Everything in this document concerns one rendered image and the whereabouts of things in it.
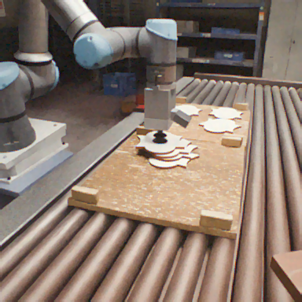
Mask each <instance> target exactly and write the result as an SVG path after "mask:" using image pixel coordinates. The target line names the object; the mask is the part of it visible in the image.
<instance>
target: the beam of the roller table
mask: <svg viewBox="0 0 302 302"><path fill-rule="evenodd" d="M192 82H193V77H183V78H182V79H180V80H178V82H176V83H175V85H176V96H178V95H179V93H181V92H182V91H184V90H185V89H186V87H188V86H189V85H190V84H191V83H192ZM143 124H144V113H141V112H133V113H132V114H131V115H129V116H127V117H126V118H124V120H122V121H121V122H119V123H118V124H117V125H116V126H114V127H112V128H111V129H109V130H108V131H106V133H104V134H103V135H102V136H99V137H98V138H97V139H96V140H94V141H93V142H91V143H90V144H89V145H87V146H86V147H84V148H83V149H82V150H81V151H79V152H78V153H77V154H75V155H74V156H73V157H72V158H70V159H69V160H67V161H66V162H64V163H63V164H62V165H61V166H60V167H59V168H55V170H54V171H52V172H51V173H50V174H49V175H47V176H46V177H45V178H43V179H42V180H40V181H38V183H36V184H35V185H34V186H32V187H31V188H30V189H29V190H26V191H25V192H24V193H23V194H22V195H20V196H19V197H18V198H16V200H13V201H12V202H11V203H10V204H8V205H6V206H5V207H4V208H2V210H0V252H1V251H2V250H4V249H5V247H8V246H9V244H10V243H12V242H13V241H14V240H15V239H16V238H18V236H20V235H21V233H23V232H25V230H26V229H28V228H29V226H30V225H32V224H33V223H34V222H35V221H36V220H37V219H39V217H40V216H42V214H44V213H45V212H46V211H47V210H48V209H50V208H51V207H52V206H53V205H54V204H55V203H57V202H58V201H59V199H61V198H62V197H63V196H64V195H65V194H66V193H67V192H68V191H69V190H71V189H72V187H73V186H75V185H77V184H78V183H79V181H80V180H81V179H84V178H85V176H86V175H87V174H89V173H90V172H91V171H92V170H93V169H95V168H96V167H97V166H98V165H99V164H100V163H101V162H102V161H103V160H104V159H106V157H107V156H108V155H110V154H111V153H113V152H114V150H115V149H116V148H118V147H119V146H120V145H122V144H123V143H124V142H125V141H126V140H127V139H128V138H129V137H130V136H132V135H133V133H135V132H136V127H137V126H138V125H139V126H141V125H143Z"/></svg>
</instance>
